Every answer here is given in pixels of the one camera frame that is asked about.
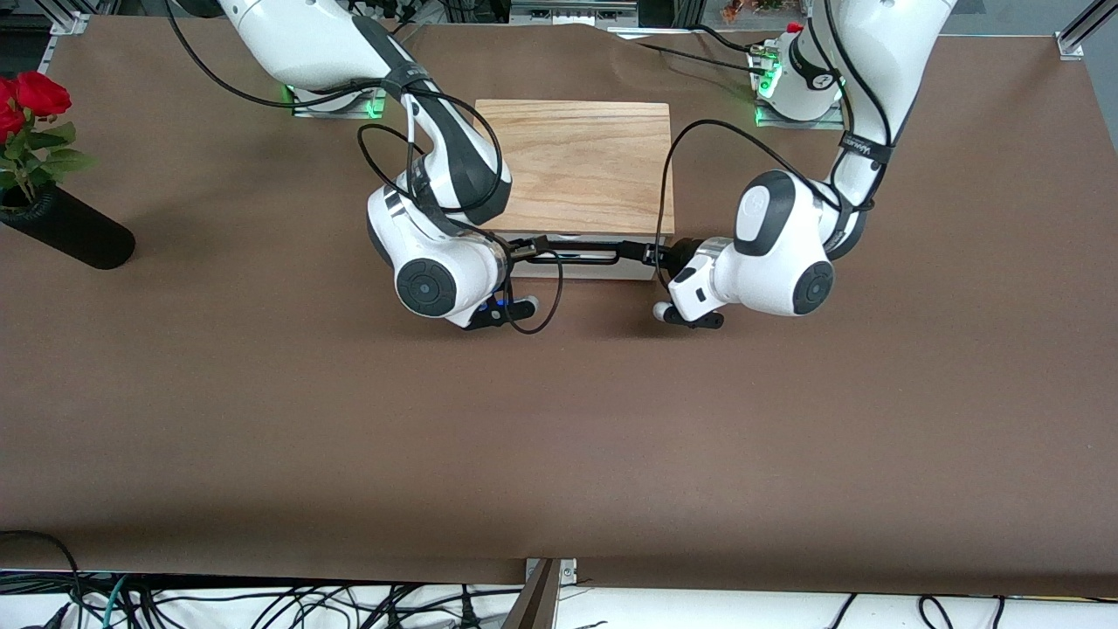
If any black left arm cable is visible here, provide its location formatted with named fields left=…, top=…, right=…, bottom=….
left=655, top=0, right=894, bottom=289

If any teal cable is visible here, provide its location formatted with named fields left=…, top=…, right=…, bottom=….
left=100, top=575, right=132, bottom=629

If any aluminium corner bracket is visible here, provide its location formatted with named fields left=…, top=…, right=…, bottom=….
left=35, top=0, right=92, bottom=38
left=1054, top=0, right=1118, bottom=60

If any red rose bouquet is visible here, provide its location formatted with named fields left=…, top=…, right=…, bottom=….
left=0, top=71, right=97, bottom=207

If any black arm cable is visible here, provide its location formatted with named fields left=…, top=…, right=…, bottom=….
left=655, top=0, right=894, bottom=289
left=164, top=0, right=565, bottom=336

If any light wooden drawer cabinet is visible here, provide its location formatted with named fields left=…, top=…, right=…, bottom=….
left=474, top=100, right=676, bottom=237

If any black floor cable bundle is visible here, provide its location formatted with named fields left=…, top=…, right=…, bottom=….
left=0, top=529, right=525, bottom=629

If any black ribbed cylinder vase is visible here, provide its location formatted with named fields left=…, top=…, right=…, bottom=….
left=0, top=182, right=136, bottom=271

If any metal table edge bracket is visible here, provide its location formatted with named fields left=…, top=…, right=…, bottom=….
left=501, top=557, right=578, bottom=629

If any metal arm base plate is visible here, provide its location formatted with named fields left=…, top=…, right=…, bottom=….
left=753, top=92, right=846, bottom=129
left=286, top=83, right=386, bottom=120

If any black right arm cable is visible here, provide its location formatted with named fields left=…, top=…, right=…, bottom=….
left=164, top=0, right=565, bottom=336

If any black table cable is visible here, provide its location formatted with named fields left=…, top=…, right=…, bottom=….
left=625, top=24, right=771, bottom=73

